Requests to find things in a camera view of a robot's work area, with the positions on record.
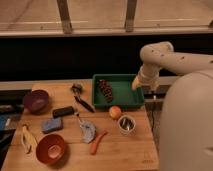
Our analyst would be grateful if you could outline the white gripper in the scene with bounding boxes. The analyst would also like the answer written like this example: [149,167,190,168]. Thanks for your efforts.
[131,66,159,91]

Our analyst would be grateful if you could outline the red yellow apple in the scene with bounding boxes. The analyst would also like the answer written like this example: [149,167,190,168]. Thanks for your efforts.
[109,106,122,120]

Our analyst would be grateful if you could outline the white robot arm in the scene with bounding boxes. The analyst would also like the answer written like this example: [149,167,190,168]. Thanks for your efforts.
[132,41,213,171]

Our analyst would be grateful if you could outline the purple bowl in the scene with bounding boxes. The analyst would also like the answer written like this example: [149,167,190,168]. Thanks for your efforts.
[23,90,49,113]

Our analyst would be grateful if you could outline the red bowl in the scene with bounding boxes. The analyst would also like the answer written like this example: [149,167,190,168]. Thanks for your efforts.
[36,134,66,165]

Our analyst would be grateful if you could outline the green plastic tray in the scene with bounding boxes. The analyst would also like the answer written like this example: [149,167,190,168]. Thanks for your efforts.
[92,74,144,110]

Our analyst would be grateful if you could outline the dark grape bunch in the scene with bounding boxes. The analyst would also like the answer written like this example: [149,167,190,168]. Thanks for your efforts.
[98,79,113,103]

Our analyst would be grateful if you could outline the white cup with cutlery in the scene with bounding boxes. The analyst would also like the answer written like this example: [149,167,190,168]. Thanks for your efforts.
[118,115,136,135]

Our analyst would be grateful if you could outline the black marker pen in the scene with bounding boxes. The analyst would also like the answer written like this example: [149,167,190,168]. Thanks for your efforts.
[74,96,95,113]

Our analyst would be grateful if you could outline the small dark metal object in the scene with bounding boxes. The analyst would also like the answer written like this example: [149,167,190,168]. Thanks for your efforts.
[71,83,83,93]

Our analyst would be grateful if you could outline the black rectangular block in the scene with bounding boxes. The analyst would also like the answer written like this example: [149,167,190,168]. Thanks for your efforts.
[52,106,74,118]

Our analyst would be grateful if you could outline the orange carrot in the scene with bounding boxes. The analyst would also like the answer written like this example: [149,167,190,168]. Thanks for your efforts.
[89,130,108,155]

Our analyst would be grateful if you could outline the blue sponge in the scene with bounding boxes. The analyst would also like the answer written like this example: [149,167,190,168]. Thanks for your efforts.
[41,118,63,134]

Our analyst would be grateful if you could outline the yellow banana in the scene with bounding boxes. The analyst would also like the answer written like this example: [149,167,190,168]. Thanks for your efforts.
[21,124,37,154]

